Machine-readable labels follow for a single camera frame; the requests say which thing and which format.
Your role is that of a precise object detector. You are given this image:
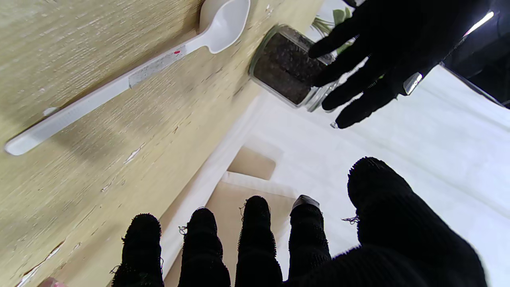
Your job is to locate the white plastic spoon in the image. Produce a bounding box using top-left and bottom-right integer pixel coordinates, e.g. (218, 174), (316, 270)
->
(4, 0), (251, 157)

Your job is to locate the glass jar of coffee beans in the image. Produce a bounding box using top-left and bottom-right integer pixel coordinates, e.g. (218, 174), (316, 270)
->
(248, 24), (339, 113)

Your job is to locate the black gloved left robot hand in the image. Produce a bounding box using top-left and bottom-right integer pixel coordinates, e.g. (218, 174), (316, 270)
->
(309, 0), (492, 129)

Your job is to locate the small green houseplant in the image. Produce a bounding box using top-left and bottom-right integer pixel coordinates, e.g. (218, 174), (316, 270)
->
(313, 7), (355, 54)

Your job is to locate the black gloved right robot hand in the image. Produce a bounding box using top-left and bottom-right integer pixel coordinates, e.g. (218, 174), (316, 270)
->
(111, 157), (488, 287)

